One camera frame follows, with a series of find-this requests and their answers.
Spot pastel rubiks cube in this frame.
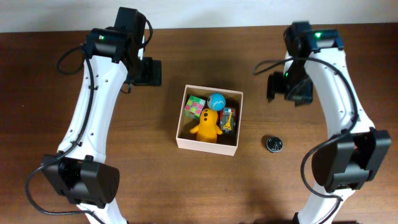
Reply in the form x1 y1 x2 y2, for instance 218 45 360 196
184 95 206 120

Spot red grey toy car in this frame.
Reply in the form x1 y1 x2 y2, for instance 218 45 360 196
219 107 236 134

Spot black round spinner toy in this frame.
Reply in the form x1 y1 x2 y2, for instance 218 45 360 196
266 136 284 153

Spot blue ball with face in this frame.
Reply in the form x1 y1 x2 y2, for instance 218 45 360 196
206 93 226 111

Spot orange plush toy figure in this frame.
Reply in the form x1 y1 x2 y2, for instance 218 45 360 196
190 108 223 144

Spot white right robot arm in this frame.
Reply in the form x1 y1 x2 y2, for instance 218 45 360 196
267 21 391 223

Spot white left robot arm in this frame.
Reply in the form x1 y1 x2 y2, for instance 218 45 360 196
39 7 162 223

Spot white open cardboard box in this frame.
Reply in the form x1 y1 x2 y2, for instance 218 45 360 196
176 85 243 156

